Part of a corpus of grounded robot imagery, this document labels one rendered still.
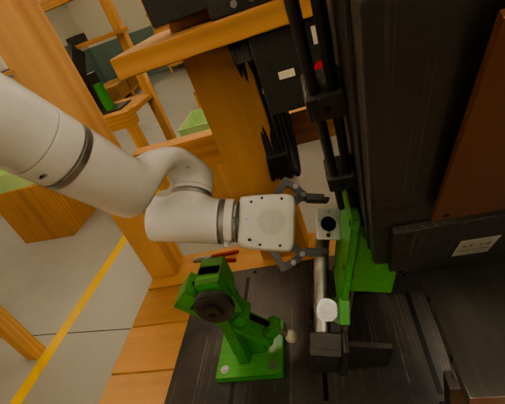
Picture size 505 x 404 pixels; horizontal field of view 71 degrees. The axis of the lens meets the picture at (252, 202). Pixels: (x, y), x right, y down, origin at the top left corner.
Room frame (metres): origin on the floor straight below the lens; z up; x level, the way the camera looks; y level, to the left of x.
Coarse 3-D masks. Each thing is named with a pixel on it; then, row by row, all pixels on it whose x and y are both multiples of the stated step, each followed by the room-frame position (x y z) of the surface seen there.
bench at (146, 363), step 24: (312, 240) 0.82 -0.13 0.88; (192, 264) 0.93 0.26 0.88; (240, 264) 0.84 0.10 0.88; (264, 264) 0.80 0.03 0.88; (168, 288) 0.86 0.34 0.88; (144, 312) 0.79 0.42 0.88; (168, 312) 0.76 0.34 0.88; (144, 336) 0.70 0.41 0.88; (168, 336) 0.67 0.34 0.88; (120, 360) 0.65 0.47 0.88; (144, 360) 0.62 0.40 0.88; (168, 360) 0.59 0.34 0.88; (120, 384) 0.58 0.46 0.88; (144, 384) 0.55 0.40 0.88; (168, 384) 0.53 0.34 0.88
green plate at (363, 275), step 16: (352, 208) 0.40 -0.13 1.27; (352, 224) 0.38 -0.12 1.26; (336, 240) 0.49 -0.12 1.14; (352, 240) 0.38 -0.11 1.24; (336, 256) 0.48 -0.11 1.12; (352, 256) 0.38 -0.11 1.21; (368, 256) 0.38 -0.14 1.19; (336, 272) 0.46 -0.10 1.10; (352, 272) 0.38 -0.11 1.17; (368, 272) 0.39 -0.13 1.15; (384, 272) 0.38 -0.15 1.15; (336, 288) 0.44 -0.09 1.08; (352, 288) 0.39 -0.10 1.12; (368, 288) 0.39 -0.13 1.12; (384, 288) 0.38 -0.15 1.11
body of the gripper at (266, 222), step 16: (240, 208) 0.53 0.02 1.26; (256, 208) 0.52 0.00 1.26; (272, 208) 0.51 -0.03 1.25; (288, 208) 0.50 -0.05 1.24; (240, 224) 0.51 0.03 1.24; (256, 224) 0.50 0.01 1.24; (272, 224) 0.49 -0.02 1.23; (288, 224) 0.49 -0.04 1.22; (240, 240) 0.49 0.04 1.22; (256, 240) 0.48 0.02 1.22; (272, 240) 0.48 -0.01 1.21; (288, 240) 0.47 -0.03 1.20
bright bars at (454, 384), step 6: (450, 366) 0.28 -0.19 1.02; (444, 372) 0.28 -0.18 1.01; (450, 372) 0.27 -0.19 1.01; (444, 378) 0.28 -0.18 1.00; (450, 378) 0.27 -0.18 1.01; (456, 378) 0.26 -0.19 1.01; (444, 384) 0.28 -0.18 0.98; (450, 384) 0.26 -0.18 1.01; (456, 384) 0.26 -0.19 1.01; (444, 390) 0.28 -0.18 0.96; (450, 390) 0.25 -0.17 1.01; (456, 390) 0.25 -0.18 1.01; (444, 396) 0.28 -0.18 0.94; (450, 396) 0.25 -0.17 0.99; (456, 396) 0.25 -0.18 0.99; (462, 396) 0.25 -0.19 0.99; (444, 402) 0.28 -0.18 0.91; (450, 402) 0.25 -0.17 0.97; (456, 402) 0.25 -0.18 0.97; (462, 402) 0.25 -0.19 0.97
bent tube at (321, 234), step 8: (320, 208) 0.49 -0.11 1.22; (328, 208) 0.49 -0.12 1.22; (336, 208) 0.49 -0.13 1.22; (320, 216) 0.49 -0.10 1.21; (328, 216) 0.49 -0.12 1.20; (336, 216) 0.48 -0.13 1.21; (320, 224) 0.48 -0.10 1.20; (328, 224) 0.54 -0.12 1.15; (336, 224) 0.47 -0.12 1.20; (320, 232) 0.47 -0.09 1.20; (328, 232) 0.47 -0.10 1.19; (336, 232) 0.46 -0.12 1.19; (320, 240) 0.54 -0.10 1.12; (328, 240) 0.54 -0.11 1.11; (328, 256) 0.54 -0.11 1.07; (320, 264) 0.53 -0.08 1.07; (328, 264) 0.53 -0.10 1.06; (320, 272) 0.52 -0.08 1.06; (328, 272) 0.52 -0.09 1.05; (320, 280) 0.51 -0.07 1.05; (328, 280) 0.51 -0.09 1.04; (320, 288) 0.50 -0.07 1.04; (328, 288) 0.50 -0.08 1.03; (320, 296) 0.48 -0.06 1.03; (328, 296) 0.49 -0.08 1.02; (320, 320) 0.45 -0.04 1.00; (320, 328) 0.44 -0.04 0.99; (328, 328) 0.44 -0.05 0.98
